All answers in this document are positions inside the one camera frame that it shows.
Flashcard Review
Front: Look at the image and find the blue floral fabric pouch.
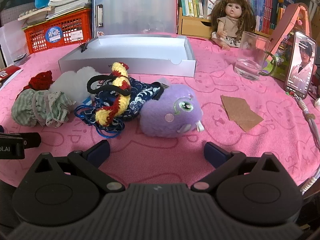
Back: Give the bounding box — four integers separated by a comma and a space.
74, 75, 164, 138

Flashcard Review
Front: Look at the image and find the green checked scrunchie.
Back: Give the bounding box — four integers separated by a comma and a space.
11, 89, 75, 128

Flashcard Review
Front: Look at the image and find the purple plush toy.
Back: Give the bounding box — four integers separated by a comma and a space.
139, 84, 204, 138

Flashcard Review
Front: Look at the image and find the brown paper piece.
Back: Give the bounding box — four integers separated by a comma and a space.
221, 95, 263, 132

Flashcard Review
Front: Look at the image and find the stack of books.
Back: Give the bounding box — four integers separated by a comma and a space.
18, 0, 92, 25

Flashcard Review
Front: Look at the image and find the white fluffy pompom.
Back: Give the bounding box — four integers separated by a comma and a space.
49, 66, 100, 106

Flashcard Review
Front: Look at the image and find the black hair tie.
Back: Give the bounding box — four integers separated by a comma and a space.
86, 74, 132, 97

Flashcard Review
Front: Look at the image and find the translucent clipboard folder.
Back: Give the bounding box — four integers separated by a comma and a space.
92, 0, 178, 37

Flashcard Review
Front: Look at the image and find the long haired baby doll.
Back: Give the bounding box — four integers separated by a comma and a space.
210, 0, 256, 50

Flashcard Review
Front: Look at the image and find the white charging cable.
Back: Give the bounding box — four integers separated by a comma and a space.
294, 97, 320, 196

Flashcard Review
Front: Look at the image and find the smartphone with video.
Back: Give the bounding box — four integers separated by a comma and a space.
284, 31, 317, 99

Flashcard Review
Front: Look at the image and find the grey cardboard box tray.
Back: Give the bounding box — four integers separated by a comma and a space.
58, 34, 196, 77

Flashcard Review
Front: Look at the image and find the black binder clip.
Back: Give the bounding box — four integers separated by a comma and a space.
79, 39, 90, 53

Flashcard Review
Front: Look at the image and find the red crochet scrunchie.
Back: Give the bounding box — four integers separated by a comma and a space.
23, 70, 54, 90

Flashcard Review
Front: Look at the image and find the wooden desk drawer organizer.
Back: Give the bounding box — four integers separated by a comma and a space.
177, 7, 273, 40

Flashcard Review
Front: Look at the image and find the clear glass cup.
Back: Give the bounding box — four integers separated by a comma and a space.
234, 31, 277, 81

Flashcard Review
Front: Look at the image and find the red small box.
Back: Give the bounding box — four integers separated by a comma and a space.
0, 65, 21, 82

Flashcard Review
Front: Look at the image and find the yellow red crochet snake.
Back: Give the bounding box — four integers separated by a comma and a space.
95, 62, 131, 126

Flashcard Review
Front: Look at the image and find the red plastic basket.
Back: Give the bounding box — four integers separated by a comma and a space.
24, 8, 92, 54

